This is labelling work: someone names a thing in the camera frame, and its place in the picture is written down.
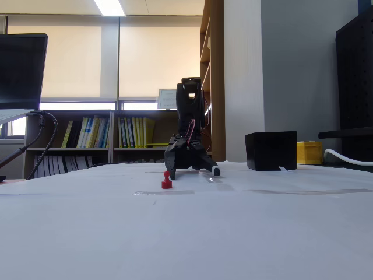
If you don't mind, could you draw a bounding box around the green perforated mat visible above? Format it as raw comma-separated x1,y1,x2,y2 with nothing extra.
297,162,373,175

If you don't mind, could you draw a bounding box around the framed white certificate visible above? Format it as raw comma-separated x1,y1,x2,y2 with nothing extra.
157,88,178,110

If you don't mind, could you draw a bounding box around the beige roller blind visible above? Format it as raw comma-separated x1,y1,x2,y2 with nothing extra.
118,16,203,102
6,16,119,103

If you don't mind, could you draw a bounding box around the low wooden bookshelf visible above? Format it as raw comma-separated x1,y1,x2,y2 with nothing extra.
110,109,214,165
24,109,114,180

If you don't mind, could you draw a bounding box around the black cable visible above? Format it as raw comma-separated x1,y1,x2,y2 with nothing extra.
25,110,59,180
0,114,47,169

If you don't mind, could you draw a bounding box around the yellow white book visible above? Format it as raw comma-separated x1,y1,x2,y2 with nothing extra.
88,115,101,149
76,117,89,149

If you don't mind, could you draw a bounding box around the black pegboard shelf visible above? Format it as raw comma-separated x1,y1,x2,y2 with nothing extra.
318,127,373,140

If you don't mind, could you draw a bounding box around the black open box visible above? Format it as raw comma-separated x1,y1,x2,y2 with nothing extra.
244,131,298,172

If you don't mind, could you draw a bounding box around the thin yellow book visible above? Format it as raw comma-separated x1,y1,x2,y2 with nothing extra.
61,120,74,149

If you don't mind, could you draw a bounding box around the yellow container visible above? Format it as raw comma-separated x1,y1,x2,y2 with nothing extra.
296,141,323,165

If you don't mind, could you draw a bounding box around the clear tape strip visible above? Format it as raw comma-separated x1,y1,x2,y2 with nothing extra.
132,190,196,197
203,174,235,192

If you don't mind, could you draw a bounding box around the white paper sheet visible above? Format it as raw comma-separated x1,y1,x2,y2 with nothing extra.
0,166,373,198

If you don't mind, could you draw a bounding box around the blue white book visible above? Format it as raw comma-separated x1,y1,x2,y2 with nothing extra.
83,117,94,149
97,117,111,149

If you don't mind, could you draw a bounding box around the small red pawn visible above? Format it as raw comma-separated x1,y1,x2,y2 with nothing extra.
161,170,174,190

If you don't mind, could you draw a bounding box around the ceiling light panel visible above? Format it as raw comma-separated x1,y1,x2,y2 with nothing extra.
93,0,126,17

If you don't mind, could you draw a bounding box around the red white servo wire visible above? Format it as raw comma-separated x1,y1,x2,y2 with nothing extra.
187,118,196,147

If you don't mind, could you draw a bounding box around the tall wooden bookshelf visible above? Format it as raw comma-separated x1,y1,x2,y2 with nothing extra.
199,0,226,163

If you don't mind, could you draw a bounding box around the black pegboard panel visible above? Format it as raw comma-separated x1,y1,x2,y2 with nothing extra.
335,8,373,160

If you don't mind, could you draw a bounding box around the white power cable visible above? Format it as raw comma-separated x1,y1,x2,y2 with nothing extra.
323,148,373,167

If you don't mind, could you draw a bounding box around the black book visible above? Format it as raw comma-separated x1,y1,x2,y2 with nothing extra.
68,120,84,149

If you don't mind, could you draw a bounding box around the wide yellow book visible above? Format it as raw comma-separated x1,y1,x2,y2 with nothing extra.
142,117,156,149

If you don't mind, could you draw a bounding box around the black laptop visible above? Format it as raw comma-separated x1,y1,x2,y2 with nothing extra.
0,33,49,125

